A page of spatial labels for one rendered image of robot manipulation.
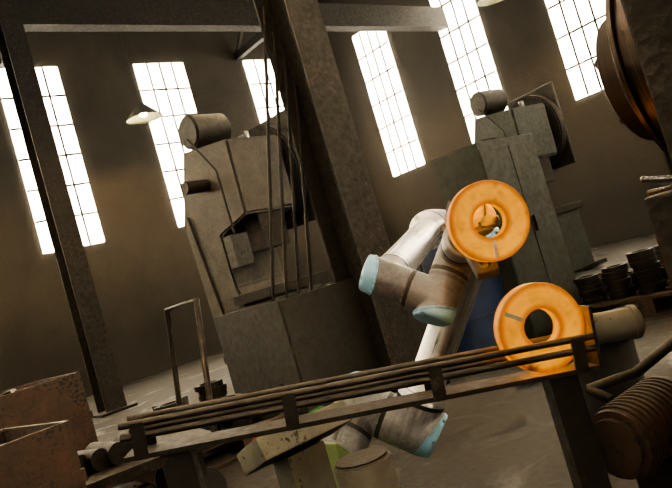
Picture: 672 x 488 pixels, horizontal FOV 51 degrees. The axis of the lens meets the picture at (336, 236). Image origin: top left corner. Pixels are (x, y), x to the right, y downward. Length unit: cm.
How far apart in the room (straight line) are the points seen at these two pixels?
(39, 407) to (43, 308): 844
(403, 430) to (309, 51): 300
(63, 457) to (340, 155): 246
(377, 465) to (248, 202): 539
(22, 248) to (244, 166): 702
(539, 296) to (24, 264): 1217
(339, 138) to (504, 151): 140
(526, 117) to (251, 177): 418
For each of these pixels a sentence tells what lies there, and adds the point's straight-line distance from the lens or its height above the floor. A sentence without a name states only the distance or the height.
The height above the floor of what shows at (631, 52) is 113.
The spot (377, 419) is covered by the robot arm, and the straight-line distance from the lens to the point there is 219.
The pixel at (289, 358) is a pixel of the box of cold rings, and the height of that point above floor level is 46.
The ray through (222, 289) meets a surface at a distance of 716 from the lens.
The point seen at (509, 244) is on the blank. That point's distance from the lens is 134.
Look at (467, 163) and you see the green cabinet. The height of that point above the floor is 138.
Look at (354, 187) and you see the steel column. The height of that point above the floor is 137.
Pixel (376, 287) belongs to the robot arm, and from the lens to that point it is 159.
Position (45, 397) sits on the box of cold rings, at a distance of 468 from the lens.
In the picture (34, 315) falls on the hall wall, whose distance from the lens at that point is 1300.
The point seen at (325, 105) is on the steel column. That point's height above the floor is 193.
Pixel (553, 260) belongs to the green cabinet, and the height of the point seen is 51.
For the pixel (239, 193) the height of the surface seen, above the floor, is 185.
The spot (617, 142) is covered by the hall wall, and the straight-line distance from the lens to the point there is 1298.
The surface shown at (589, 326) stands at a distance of 127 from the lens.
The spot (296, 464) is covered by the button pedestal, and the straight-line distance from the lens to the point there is 155.
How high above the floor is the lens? 90
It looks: 3 degrees up
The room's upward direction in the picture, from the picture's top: 16 degrees counter-clockwise
